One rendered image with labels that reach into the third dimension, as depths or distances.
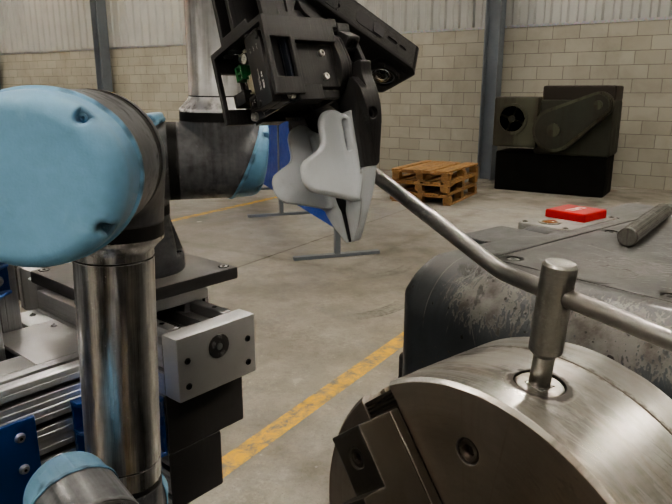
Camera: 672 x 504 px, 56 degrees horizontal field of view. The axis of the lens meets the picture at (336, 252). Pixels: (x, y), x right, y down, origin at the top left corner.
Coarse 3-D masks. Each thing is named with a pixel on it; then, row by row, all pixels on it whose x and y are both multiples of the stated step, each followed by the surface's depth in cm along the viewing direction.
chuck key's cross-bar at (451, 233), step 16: (384, 176) 53; (400, 192) 51; (416, 208) 49; (432, 224) 48; (448, 224) 47; (448, 240) 47; (464, 240) 46; (480, 256) 44; (496, 272) 43; (512, 272) 42; (528, 288) 41; (576, 304) 38; (592, 304) 38; (608, 304) 37; (608, 320) 37; (624, 320) 36; (640, 320) 35; (640, 336) 35; (656, 336) 34
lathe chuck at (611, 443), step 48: (432, 384) 44; (480, 384) 42; (576, 384) 42; (432, 432) 44; (480, 432) 41; (528, 432) 38; (576, 432) 38; (624, 432) 39; (336, 480) 55; (432, 480) 45; (480, 480) 42; (528, 480) 39; (576, 480) 36; (624, 480) 36
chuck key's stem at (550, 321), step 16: (544, 272) 39; (560, 272) 39; (576, 272) 39; (544, 288) 39; (560, 288) 39; (544, 304) 40; (560, 304) 39; (544, 320) 40; (560, 320) 40; (544, 336) 40; (560, 336) 40; (544, 352) 40; (560, 352) 41; (544, 368) 41; (528, 384) 42; (544, 384) 41
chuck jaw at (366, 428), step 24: (384, 408) 48; (360, 432) 44; (384, 432) 45; (408, 432) 46; (360, 456) 45; (384, 456) 44; (408, 456) 45; (360, 480) 45; (384, 480) 43; (408, 480) 44
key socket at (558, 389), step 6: (528, 372) 44; (516, 378) 43; (522, 378) 43; (528, 378) 43; (552, 378) 43; (522, 384) 42; (552, 384) 42; (558, 384) 42; (528, 390) 41; (534, 390) 41; (546, 390) 41; (552, 390) 42; (558, 390) 42; (564, 390) 42; (546, 396) 41; (552, 396) 41
